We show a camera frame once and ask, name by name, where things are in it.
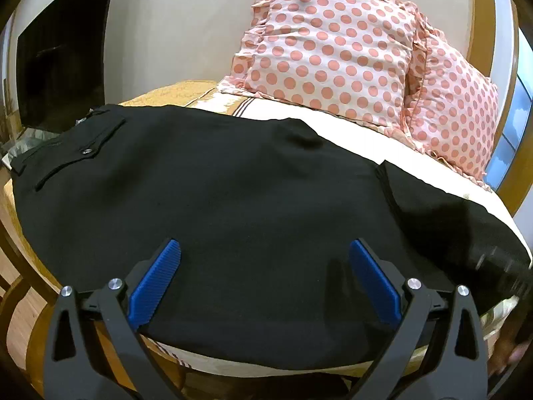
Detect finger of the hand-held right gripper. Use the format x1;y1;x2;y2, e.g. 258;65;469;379
472;247;533;301

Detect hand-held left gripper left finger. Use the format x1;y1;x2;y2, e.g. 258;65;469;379
44;238;186;400

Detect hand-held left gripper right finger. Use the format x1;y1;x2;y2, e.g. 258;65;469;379
349;238;489;400

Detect black pants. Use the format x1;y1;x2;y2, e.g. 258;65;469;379
10;104;533;372

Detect window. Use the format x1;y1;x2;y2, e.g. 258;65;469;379
485;0;533;194

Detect wooden chair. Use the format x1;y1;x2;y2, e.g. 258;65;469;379
0;212;57;384

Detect small pink polka-dot pillow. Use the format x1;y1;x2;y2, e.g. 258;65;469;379
400;2;500;185

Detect bed with cream sheet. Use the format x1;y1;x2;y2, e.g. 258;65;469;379
0;78;533;388

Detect grey crumpled cloth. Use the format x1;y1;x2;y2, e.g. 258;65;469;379
0;130;57;169

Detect large pink polka-dot pillow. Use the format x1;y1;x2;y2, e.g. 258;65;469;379
220;0;430;139

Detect black television screen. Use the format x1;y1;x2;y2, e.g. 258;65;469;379
14;0;122;135

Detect wooden frame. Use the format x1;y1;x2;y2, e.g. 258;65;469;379
465;0;522;219

